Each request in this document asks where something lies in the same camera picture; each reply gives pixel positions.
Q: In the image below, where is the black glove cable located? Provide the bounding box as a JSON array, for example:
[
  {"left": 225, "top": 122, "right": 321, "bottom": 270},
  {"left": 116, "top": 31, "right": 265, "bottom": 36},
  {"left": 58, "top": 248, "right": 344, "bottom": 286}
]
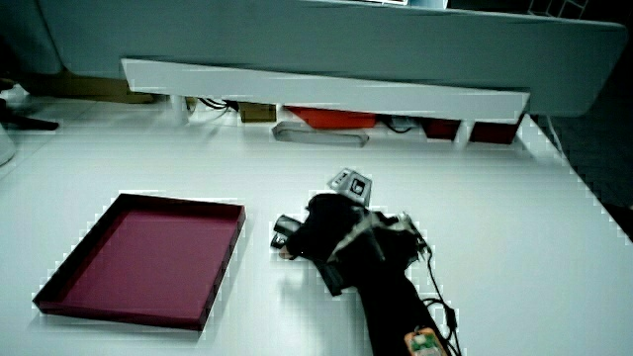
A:
[{"left": 418, "top": 236, "right": 464, "bottom": 356}]

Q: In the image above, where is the brown small box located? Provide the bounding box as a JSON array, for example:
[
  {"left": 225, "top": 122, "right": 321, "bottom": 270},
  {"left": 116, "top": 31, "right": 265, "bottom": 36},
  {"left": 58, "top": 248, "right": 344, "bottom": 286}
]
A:
[{"left": 237, "top": 101, "right": 278, "bottom": 125}]

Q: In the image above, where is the person's right forearm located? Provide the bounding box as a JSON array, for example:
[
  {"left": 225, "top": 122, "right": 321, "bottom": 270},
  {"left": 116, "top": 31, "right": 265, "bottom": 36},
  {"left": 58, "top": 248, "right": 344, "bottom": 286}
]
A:
[{"left": 353, "top": 272, "right": 452, "bottom": 356}]

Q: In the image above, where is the black stapler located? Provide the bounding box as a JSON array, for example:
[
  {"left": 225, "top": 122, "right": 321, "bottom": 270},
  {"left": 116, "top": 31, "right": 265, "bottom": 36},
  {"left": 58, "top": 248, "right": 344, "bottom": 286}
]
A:
[{"left": 269, "top": 214, "right": 304, "bottom": 250}]

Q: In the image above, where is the grey desk partition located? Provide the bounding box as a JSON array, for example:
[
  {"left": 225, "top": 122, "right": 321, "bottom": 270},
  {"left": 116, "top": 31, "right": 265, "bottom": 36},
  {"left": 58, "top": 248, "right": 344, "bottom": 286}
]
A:
[{"left": 37, "top": 0, "right": 629, "bottom": 118}]

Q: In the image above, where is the maroon shallow tray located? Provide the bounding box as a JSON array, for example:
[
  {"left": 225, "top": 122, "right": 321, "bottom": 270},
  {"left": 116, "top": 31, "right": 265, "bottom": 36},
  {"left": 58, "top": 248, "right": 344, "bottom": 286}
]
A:
[{"left": 32, "top": 192, "right": 247, "bottom": 332}]

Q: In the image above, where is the white desk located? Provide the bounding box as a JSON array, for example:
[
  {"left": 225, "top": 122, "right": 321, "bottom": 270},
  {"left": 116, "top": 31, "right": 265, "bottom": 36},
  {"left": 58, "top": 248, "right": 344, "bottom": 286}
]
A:
[{"left": 0, "top": 96, "right": 633, "bottom": 356}]

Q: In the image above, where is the grey flat pouch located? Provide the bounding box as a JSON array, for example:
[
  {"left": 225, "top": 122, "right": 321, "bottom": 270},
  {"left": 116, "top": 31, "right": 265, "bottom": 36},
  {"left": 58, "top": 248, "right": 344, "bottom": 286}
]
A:
[{"left": 271, "top": 120, "right": 371, "bottom": 149}]

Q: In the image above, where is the black stand base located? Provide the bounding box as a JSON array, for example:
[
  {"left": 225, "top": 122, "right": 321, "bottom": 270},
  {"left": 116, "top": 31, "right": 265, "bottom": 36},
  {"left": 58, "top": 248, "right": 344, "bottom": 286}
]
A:
[{"left": 0, "top": 97, "right": 60, "bottom": 133}]

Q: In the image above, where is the white desk shelf riser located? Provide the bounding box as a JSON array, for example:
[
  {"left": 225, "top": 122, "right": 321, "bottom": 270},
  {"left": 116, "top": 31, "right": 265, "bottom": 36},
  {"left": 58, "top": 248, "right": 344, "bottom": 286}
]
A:
[{"left": 121, "top": 57, "right": 531, "bottom": 151}]

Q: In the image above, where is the orange-red box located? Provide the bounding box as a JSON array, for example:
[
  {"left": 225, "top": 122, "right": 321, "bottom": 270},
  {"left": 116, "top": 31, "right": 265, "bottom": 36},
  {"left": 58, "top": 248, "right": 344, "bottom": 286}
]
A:
[{"left": 285, "top": 105, "right": 379, "bottom": 132}]

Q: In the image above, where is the brown cardboard box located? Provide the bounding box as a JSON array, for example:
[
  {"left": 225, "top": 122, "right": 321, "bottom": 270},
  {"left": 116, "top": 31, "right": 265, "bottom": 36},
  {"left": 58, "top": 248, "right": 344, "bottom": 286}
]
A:
[{"left": 22, "top": 67, "right": 158, "bottom": 106}]

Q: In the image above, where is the orange sensor tag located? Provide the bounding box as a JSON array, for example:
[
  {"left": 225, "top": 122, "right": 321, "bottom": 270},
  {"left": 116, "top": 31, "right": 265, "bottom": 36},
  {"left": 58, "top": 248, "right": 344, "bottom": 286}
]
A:
[{"left": 403, "top": 326, "right": 449, "bottom": 356}]

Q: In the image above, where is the person's right hand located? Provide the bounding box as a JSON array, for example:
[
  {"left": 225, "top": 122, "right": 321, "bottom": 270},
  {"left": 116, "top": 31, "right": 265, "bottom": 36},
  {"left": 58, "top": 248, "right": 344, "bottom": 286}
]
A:
[{"left": 277, "top": 167, "right": 430, "bottom": 298}]

